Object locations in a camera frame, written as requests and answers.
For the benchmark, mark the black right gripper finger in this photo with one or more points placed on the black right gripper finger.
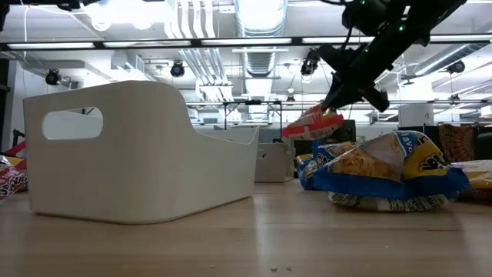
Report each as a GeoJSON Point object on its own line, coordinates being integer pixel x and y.
{"type": "Point", "coordinates": [345, 92]}
{"type": "Point", "coordinates": [335, 86]}

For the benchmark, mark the blue Maruchan ramen pack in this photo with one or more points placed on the blue Maruchan ramen pack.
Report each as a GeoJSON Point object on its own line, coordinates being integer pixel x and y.
{"type": "Point", "coordinates": [365, 165]}
{"type": "Point", "coordinates": [326, 151]}
{"type": "Point", "coordinates": [305, 171]}

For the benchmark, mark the white plastic storage bin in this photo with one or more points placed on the white plastic storage bin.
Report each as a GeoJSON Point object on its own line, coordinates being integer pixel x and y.
{"type": "Point", "coordinates": [134, 165]}
{"type": "Point", "coordinates": [273, 161]}

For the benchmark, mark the red Maruchan beef ramen pack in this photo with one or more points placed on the red Maruchan beef ramen pack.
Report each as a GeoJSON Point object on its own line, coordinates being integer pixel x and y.
{"type": "Point", "coordinates": [9, 181]}
{"type": "Point", "coordinates": [478, 175]}

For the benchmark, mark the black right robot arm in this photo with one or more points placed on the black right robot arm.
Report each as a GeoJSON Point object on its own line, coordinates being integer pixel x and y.
{"type": "Point", "coordinates": [419, 27]}

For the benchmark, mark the black spotlight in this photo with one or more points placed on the black spotlight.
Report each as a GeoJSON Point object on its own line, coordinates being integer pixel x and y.
{"type": "Point", "coordinates": [53, 77]}
{"type": "Point", "coordinates": [456, 67]}
{"type": "Point", "coordinates": [309, 64]}
{"type": "Point", "coordinates": [177, 69]}

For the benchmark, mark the white cabinet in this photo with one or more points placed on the white cabinet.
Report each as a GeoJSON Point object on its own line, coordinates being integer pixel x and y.
{"type": "Point", "coordinates": [415, 114]}

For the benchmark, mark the orange patterned fabric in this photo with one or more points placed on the orange patterned fabric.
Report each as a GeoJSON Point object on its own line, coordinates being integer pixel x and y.
{"type": "Point", "coordinates": [457, 142]}

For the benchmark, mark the black beam with light bars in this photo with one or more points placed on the black beam with light bars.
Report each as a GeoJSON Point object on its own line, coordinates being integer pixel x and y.
{"type": "Point", "coordinates": [100, 44]}

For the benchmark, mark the silver ventilation duct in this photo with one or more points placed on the silver ventilation duct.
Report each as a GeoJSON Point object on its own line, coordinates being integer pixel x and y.
{"type": "Point", "coordinates": [261, 23]}
{"type": "Point", "coordinates": [446, 57]}

